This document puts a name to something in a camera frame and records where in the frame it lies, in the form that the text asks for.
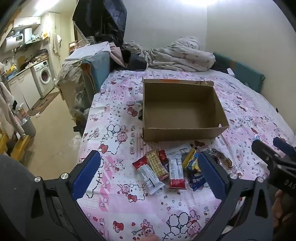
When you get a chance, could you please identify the dark grey cloth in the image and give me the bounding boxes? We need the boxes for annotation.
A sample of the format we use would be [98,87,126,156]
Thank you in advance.
[0,154,35,241]

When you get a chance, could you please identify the white flat board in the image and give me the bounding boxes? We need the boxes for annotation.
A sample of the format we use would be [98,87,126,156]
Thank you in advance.
[65,41,111,62]

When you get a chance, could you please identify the white wall cabinet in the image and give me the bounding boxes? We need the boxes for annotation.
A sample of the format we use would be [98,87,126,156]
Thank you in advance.
[13,16,41,29]

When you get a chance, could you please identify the plastic-wrapped pile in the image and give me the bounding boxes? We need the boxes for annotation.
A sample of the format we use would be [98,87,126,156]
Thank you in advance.
[55,59,93,123]

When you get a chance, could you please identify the person's right hand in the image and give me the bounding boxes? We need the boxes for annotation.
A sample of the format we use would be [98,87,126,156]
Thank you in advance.
[272,190,296,234]

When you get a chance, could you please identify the pink cartoon bed sheet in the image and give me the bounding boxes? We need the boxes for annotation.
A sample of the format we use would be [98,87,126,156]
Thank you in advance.
[76,67,296,241]

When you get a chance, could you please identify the white water heater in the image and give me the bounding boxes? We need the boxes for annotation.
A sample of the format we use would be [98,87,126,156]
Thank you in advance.
[5,26,33,50]

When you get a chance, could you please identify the beige patterned snack bar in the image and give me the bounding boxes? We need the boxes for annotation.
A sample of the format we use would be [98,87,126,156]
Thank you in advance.
[145,148,169,181]

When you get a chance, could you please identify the brown snack packet white label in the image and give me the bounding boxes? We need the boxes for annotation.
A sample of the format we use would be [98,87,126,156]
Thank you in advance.
[205,147,233,168]

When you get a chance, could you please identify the brown cardboard box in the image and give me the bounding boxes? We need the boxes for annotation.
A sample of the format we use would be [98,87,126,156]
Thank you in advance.
[142,78,230,142]

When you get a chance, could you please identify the black plastic sheet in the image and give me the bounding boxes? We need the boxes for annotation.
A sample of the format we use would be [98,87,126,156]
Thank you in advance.
[72,0,127,47]

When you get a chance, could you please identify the pink cloth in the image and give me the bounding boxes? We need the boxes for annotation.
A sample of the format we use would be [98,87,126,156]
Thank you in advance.
[109,43,126,69]

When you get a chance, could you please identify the teal padded panel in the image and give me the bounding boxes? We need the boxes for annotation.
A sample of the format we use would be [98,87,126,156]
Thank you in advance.
[81,52,111,98]

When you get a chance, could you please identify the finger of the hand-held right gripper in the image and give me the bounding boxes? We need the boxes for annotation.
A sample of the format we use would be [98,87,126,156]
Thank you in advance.
[252,139,281,165]
[273,137,296,160]

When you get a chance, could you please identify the white kitchen cabinet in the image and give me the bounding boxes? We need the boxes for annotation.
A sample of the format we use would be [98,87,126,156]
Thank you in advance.
[7,68,41,110]

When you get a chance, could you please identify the yellow stool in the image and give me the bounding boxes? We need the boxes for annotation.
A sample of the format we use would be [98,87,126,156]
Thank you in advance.
[0,132,30,163]

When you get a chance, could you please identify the clear plastic bag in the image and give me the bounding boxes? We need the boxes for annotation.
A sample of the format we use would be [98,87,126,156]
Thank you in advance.
[69,135,82,151]

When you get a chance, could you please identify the grey trash bin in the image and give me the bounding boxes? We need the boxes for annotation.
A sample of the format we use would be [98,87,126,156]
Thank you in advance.
[22,115,37,137]

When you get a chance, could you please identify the hanging white towel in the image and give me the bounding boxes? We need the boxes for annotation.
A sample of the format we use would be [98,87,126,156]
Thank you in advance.
[51,33,62,55]

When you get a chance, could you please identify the red white snack bar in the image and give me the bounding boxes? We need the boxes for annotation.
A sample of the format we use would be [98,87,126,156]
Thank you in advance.
[168,156,188,190]
[132,156,166,195]

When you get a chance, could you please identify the hanging light cloth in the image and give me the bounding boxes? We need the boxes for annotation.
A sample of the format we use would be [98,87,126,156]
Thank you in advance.
[0,81,25,139]

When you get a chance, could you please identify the small red white packet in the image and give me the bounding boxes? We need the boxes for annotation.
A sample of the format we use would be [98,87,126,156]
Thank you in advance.
[158,149,170,173]

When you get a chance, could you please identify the white washing machine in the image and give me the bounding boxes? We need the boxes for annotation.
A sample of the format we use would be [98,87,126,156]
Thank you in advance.
[31,60,55,99]

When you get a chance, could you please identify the crumpled floral quilt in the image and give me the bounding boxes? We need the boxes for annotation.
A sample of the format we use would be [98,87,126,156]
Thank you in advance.
[122,36,216,72]

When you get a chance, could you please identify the yellow blue chip bag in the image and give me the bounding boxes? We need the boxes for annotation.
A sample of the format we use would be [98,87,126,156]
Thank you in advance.
[181,148,207,192]

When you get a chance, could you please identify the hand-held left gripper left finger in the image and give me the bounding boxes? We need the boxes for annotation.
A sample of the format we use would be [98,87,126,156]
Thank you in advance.
[24,150,105,241]

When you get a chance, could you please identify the brown floor rug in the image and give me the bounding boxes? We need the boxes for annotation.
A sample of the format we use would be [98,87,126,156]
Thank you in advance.
[27,91,61,116]

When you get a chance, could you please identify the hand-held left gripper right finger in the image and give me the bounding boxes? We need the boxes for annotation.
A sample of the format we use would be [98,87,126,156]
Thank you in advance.
[198,151,274,241]

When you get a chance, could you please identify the teal headboard pad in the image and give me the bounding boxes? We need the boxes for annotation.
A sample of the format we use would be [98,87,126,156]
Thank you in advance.
[211,52,266,93]

